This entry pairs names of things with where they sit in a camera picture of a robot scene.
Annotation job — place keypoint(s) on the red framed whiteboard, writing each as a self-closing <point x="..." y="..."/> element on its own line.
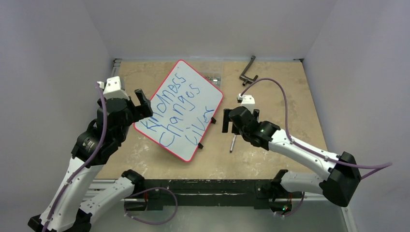
<point x="183" y="107"/>

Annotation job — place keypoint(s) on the clear plastic screw box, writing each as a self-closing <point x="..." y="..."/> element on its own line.
<point x="212" y="71"/>

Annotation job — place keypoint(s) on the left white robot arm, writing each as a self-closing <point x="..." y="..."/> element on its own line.
<point x="68" y="211"/>

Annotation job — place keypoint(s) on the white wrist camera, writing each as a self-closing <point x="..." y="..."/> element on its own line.
<point x="246" y="101"/>
<point x="114" y="87"/>

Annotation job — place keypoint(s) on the white whiteboard marker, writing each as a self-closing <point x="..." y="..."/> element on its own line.
<point x="232" y="143"/>

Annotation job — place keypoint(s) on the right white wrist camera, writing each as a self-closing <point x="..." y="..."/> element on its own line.
<point x="246" y="101"/>

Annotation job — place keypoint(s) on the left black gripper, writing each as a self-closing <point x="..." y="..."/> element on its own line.
<point x="143" y="110"/>

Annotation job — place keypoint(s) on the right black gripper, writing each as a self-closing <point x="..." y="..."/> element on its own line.
<point x="228" y="120"/>

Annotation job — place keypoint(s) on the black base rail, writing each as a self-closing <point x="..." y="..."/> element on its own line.
<point x="255" y="193"/>

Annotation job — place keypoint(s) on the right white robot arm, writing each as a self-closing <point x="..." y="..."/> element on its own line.
<point x="334" y="176"/>

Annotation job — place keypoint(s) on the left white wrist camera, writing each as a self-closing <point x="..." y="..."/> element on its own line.
<point x="114" y="87"/>

